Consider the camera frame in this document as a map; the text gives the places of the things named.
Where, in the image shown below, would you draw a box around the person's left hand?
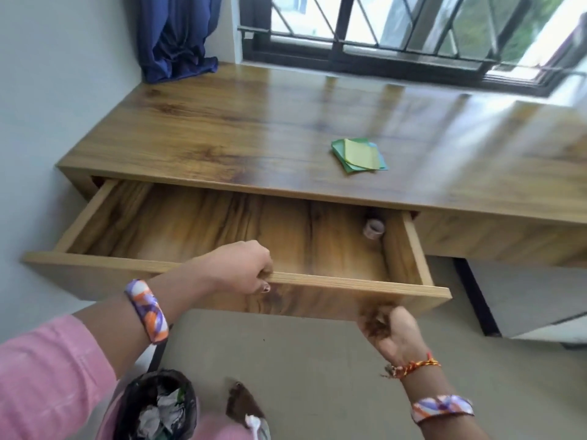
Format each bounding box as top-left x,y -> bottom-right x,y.
194,240 -> 275,296

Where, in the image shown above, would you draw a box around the person's right hand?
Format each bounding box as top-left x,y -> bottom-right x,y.
357,305 -> 432,367

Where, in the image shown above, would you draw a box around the wooden drawer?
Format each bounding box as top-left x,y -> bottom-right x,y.
23,178 -> 452,322

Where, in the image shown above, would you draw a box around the brown tape roll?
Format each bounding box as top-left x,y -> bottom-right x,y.
363,218 -> 386,241

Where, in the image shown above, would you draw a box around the green sticky notes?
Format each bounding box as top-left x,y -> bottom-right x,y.
331,137 -> 375,175

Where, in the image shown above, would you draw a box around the yellow sticky notes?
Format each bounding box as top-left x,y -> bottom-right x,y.
344,138 -> 387,171

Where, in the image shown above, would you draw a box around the blue sticky notes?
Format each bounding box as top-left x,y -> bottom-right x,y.
366,141 -> 389,172

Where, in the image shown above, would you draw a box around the person's right forearm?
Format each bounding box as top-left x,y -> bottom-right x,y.
399,361 -> 487,440

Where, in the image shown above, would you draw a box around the person's left forearm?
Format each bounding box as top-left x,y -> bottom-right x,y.
73,256 -> 216,381

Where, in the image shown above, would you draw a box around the person's bare foot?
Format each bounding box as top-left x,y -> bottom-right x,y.
226,381 -> 267,429

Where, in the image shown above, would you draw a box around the patterned right wrist bangle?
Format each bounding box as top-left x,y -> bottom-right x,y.
410,395 -> 474,425

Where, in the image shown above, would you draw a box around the patterned wrist bangle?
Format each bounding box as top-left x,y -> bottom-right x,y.
410,395 -> 474,425
124,279 -> 169,345

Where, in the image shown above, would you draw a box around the patterned left wrist bangle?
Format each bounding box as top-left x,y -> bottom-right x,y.
124,279 -> 169,345

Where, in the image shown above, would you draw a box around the pink trash bin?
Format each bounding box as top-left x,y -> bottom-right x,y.
98,368 -> 201,440

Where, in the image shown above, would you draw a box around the pink tunic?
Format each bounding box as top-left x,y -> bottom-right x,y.
197,421 -> 253,440

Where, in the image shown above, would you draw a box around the pink left sleeve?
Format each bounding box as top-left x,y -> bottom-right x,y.
0,314 -> 118,440

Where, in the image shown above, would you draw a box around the blue curtain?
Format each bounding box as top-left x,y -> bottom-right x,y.
137,0 -> 223,84

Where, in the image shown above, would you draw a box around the black framed grille window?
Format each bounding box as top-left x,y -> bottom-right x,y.
237,0 -> 587,98

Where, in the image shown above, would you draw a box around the orange thread bracelet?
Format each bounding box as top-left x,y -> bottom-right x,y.
380,353 -> 442,380

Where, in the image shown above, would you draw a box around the white drawstring cord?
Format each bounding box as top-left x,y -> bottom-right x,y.
245,414 -> 271,440

